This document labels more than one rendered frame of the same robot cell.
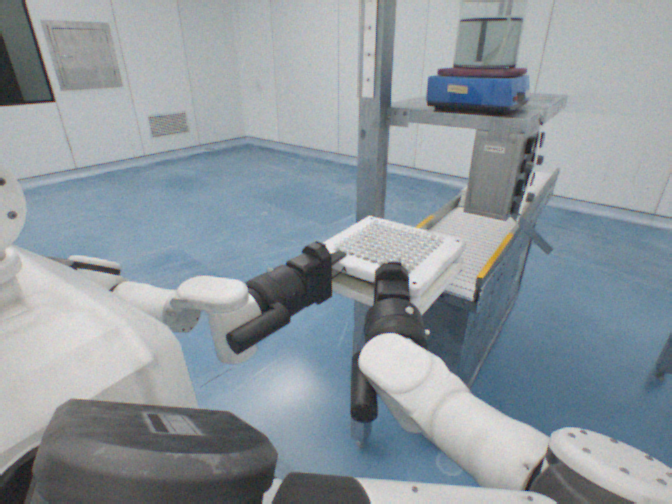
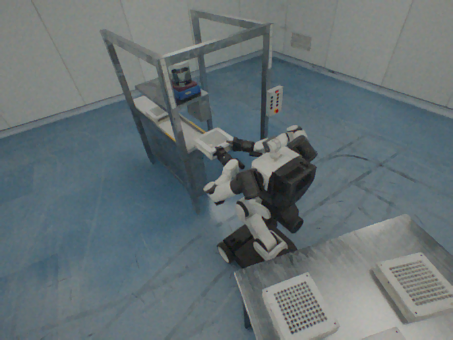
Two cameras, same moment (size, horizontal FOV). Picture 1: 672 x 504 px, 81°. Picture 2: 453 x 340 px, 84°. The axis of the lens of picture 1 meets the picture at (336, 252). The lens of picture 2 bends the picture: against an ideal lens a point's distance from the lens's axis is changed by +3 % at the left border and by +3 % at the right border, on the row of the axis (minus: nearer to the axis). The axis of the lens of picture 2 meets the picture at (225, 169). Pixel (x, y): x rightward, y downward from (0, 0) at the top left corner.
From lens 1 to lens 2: 1.53 m
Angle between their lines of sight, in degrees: 57
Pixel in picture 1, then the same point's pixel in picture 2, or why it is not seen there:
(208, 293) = (234, 164)
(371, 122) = (176, 114)
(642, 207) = not seen: hidden behind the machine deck
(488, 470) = not seen: hidden behind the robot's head
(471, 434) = not seen: hidden behind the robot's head
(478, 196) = (203, 116)
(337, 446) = (195, 220)
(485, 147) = (201, 104)
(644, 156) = (128, 65)
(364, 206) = (180, 139)
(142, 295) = (222, 179)
